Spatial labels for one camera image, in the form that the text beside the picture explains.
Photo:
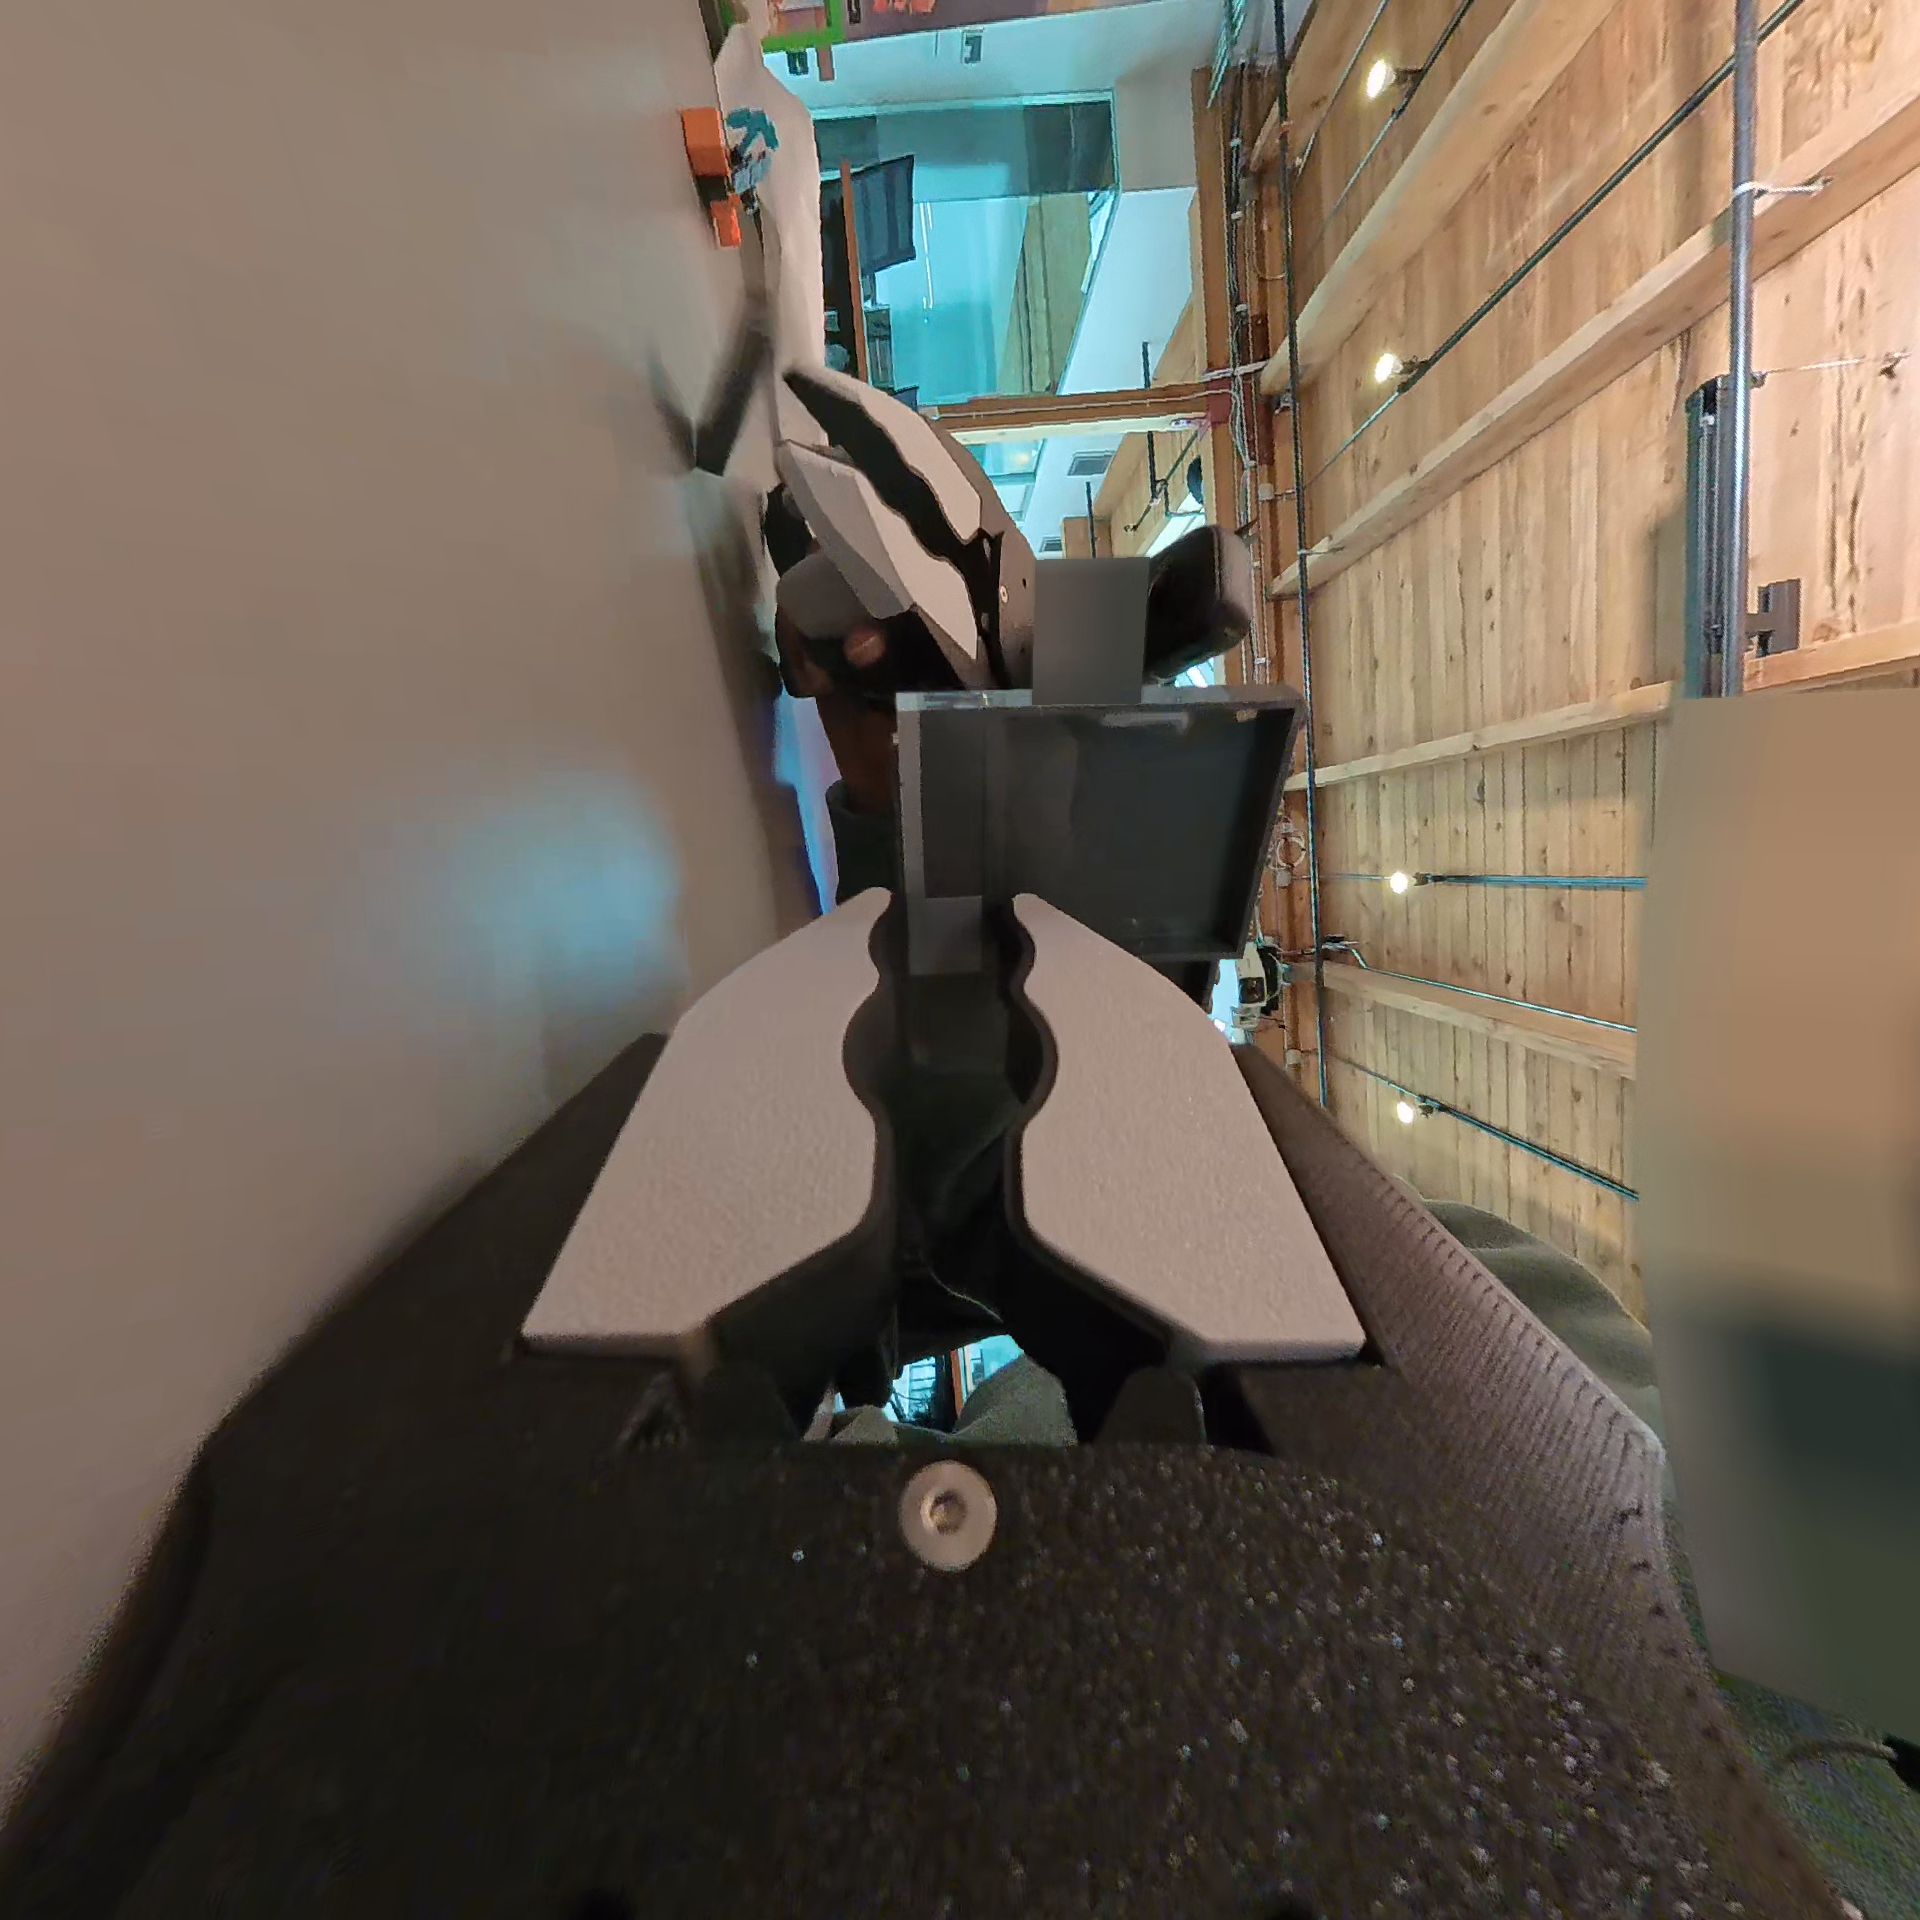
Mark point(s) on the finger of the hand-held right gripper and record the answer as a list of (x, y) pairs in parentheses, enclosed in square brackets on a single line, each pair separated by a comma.
[(879, 533), (945, 451)]

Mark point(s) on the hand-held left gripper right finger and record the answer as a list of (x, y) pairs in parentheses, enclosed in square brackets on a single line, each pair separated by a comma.
[(1185, 1170)]

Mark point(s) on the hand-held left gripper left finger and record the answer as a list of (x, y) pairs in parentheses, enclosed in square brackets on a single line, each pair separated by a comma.
[(720, 1155)]

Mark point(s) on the grey square plate piece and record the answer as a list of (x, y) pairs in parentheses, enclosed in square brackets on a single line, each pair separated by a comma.
[(1111, 825)]

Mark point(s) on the grey desk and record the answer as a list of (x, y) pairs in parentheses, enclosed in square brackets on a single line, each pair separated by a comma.
[(300, 675)]

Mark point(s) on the person's right hand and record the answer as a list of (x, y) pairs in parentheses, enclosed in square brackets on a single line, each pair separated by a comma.
[(855, 691)]

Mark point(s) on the white plastic bag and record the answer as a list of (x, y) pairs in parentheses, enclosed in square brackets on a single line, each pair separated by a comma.
[(789, 224)]

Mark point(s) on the orange toy minifigure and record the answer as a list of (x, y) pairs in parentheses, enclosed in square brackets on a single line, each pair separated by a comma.
[(720, 165)]

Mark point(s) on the metal conduit pipe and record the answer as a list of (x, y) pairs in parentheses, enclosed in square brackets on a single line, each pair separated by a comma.
[(1741, 330)]

